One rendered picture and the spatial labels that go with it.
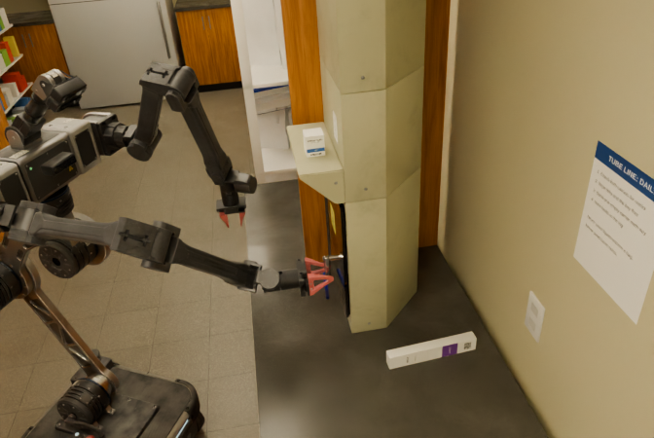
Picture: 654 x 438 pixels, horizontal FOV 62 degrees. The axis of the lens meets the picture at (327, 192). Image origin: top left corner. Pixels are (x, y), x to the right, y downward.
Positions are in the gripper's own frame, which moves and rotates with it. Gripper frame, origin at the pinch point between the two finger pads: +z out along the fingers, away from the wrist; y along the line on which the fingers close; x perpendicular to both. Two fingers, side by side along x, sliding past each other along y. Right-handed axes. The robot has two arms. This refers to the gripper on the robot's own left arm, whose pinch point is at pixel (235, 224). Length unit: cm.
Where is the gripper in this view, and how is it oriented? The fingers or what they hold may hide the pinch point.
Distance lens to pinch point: 198.0
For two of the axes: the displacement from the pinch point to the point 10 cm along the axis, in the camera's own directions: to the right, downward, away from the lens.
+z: 0.6, 8.6, 5.1
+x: -1.6, -4.9, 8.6
